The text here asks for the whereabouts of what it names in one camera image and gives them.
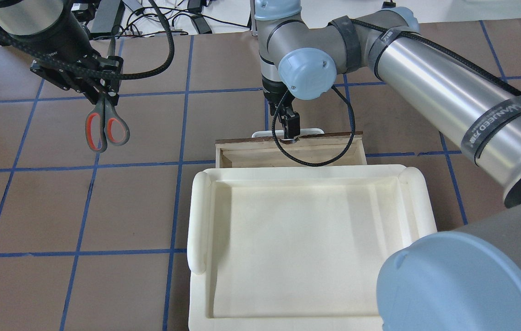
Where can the cream plastic tray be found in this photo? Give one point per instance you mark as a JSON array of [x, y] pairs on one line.
[[298, 248]]

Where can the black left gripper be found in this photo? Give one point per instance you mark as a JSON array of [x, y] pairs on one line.
[[54, 45]]

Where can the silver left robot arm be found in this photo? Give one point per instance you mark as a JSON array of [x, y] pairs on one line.
[[49, 28]]

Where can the grey orange handled scissors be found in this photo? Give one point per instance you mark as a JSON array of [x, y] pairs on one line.
[[103, 126]]

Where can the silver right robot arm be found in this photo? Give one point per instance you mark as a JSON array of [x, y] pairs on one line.
[[468, 279]]

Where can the light wooden drawer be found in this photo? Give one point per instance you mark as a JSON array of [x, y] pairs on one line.
[[263, 152]]

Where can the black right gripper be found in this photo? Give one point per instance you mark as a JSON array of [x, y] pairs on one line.
[[271, 85]]

